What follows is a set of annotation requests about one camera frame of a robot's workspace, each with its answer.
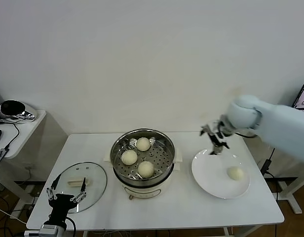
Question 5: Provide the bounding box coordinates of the black floor cable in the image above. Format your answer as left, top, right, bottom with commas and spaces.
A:
0, 192, 10, 223

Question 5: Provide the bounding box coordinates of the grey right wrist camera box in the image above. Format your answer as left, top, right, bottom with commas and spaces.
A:
212, 119, 233, 135

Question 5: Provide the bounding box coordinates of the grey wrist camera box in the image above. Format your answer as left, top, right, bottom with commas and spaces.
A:
212, 119, 233, 135
39, 224, 61, 237

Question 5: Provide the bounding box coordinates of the perforated steel steamer basket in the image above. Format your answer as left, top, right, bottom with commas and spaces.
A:
111, 128, 176, 186

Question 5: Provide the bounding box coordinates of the cream electric cooking pot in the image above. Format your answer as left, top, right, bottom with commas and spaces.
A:
104, 147, 184, 200

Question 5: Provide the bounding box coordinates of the black cable with usb adapter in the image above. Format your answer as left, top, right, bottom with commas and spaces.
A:
0, 118, 21, 150

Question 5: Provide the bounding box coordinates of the white side table with laptop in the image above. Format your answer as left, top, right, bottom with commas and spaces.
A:
275, 162, 304, 215

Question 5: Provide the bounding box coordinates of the glass lid with cream handle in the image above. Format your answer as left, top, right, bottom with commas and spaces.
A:
50, 161, 108, 213

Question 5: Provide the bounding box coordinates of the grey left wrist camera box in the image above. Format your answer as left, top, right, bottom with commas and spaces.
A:
39, 224, 61, 237

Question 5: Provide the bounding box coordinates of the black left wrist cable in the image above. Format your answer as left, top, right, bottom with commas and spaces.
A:
65, 217, 76, 237

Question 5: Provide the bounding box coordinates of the white steamed baozi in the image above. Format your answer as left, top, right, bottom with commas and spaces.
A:
120, 150, 138, 165
136, 137, 151, 152
137, 160, 154, 178
227, 166, 246, 181

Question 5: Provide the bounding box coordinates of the white side table with headset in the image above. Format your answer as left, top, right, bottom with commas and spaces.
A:
0, 109, 48, 205

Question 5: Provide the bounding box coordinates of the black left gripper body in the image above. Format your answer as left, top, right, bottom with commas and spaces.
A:
48, 194, 77, 224

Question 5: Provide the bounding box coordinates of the dark grey open laptop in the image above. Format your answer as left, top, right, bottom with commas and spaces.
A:
291, 83, 304, 109

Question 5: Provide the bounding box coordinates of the chrome rounded headset device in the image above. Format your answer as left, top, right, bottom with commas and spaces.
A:
0, 99, 39, 123

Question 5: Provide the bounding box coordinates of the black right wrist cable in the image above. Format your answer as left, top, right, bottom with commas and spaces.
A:
234, 132, 258, 139

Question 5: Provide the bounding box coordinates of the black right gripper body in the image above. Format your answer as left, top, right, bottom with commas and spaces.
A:
208, 129, 227, 147

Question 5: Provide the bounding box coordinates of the white round plate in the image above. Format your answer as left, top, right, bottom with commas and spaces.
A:
191, 148, 251, 199

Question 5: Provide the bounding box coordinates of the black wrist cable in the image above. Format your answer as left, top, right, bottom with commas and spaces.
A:
234, 132, 258, 139
65, 217, 76, 237

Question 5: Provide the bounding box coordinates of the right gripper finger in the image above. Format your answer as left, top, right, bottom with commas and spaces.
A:
199, 124, 216, 137
210, 143, 230, 156

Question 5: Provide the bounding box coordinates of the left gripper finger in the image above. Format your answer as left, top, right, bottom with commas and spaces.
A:
70, 177, 88, 202
46, 174, 62, 200

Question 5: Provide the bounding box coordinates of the white floor cable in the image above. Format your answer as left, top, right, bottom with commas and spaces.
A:
0, 206, 28, 224

